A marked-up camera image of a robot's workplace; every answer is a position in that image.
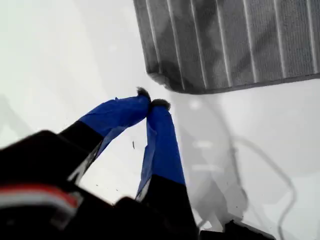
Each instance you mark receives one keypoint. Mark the grey striped towel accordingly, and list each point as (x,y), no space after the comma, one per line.
(225,45)

